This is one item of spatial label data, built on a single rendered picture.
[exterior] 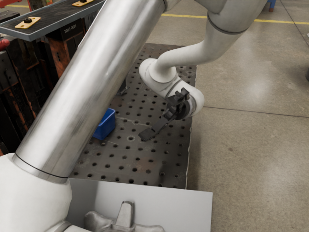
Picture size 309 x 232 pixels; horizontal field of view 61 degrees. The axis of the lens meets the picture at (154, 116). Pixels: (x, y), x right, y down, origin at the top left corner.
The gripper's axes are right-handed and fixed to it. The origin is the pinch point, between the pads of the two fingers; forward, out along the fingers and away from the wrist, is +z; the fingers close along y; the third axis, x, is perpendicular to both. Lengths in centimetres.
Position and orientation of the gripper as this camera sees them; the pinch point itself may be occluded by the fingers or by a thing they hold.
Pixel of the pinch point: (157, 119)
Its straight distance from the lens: 73.1
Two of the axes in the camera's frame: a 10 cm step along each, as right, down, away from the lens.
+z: -4.0, 2.0, -9.0
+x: -7.2, -6.7, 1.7
